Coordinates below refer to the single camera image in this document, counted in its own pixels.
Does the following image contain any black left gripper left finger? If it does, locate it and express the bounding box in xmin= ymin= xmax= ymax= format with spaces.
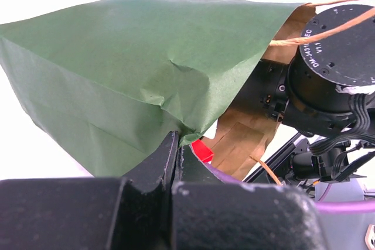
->
xmin=120 ymin=130 xmax=179 ymax=195

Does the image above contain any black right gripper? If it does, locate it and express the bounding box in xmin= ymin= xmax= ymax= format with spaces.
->
xmin=234 ymin=59 xmax=296 ymax=121

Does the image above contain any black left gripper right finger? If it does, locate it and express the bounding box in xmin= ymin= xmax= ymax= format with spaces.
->
xmin=174 ymin=145 xmax=224 ymax=187

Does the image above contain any green paper bag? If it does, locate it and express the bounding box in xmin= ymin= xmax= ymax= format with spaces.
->
xmin=0 ymin=0 xmax=375 ymax=186

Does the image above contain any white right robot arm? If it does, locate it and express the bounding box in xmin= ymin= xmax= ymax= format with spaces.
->
xmin=231 ymin=18 xmax=374 ymax=137

